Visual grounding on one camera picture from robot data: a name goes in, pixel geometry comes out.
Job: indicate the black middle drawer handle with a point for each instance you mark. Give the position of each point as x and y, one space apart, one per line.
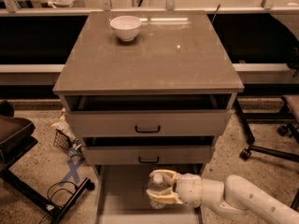
143 160

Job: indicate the black top drawer handle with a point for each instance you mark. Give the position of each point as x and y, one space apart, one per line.
153 130

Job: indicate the open bottom drawer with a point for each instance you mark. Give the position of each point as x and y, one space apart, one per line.
123 198

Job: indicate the clear plastic water bottle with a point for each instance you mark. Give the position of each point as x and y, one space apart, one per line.
157 183

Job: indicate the black office chair base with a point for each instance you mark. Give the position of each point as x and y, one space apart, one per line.
270 126

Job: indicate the black wire basket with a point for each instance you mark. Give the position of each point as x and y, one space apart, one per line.
62 142

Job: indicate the middle drawer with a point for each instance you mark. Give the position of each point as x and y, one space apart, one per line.
170 149

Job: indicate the black drawer handle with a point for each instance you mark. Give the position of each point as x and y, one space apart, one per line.
153 130
143 160

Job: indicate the crumpled bag in basket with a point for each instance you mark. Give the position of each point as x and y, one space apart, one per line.
62 126

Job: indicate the grey drawer cabinet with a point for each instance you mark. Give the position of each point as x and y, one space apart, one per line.
175 53

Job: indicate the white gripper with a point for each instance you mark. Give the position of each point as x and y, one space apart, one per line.
189 188

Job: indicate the top drawer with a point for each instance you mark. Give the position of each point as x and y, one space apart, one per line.
117 116

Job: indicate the white ceramic bowl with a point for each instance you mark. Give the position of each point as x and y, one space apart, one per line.
126 28

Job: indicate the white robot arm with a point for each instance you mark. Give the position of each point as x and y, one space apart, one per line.
232 199

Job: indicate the black stand left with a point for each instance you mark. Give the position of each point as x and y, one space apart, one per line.
15 141

